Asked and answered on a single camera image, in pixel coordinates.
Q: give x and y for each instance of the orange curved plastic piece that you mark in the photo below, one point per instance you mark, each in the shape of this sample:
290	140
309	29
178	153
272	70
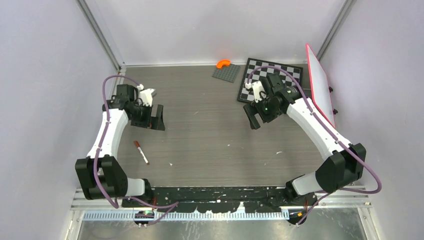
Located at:
223	63

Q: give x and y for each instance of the black white checkerboard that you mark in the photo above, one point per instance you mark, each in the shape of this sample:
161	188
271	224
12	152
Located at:
260	69

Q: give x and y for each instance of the white slotted cable duct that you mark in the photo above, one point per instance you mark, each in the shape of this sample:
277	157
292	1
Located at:
148	215

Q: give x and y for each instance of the white marker pen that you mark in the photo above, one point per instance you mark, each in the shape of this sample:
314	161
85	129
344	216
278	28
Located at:
143	155

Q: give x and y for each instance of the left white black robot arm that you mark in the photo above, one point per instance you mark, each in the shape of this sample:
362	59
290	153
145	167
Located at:
99	172

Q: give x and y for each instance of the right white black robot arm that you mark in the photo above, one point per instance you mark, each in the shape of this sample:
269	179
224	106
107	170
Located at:
340	167

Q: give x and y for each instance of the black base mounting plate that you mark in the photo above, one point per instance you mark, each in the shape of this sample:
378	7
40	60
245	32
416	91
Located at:
254	199

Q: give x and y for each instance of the pink framed whiteboard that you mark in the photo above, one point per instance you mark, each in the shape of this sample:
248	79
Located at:
320	89

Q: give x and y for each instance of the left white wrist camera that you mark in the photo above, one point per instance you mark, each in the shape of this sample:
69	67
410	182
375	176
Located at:
145	95

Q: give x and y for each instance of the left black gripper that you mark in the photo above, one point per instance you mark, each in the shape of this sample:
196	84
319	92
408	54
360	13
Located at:
156	122

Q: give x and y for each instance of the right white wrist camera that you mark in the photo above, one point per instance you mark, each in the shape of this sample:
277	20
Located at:
257	89

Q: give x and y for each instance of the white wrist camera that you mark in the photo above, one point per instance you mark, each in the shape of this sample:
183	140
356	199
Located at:
145	95
257	89

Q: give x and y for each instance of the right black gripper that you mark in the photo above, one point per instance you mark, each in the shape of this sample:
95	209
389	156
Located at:
264	118

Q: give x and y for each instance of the grey lego baseplate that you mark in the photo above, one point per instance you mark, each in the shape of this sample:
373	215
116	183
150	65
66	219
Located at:
227	73

